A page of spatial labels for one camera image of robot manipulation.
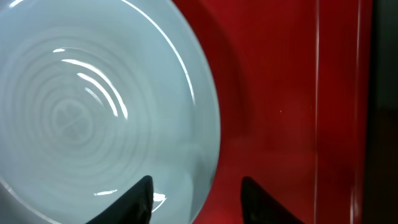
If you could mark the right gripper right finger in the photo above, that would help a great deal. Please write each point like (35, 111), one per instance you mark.
(259, 207)

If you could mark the light blue plate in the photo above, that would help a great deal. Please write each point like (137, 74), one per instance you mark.
(95, 96)

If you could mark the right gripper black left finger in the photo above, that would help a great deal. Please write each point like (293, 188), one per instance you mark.
(133, 207)

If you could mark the red serving tray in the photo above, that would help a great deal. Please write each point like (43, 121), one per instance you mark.
(292, 84)

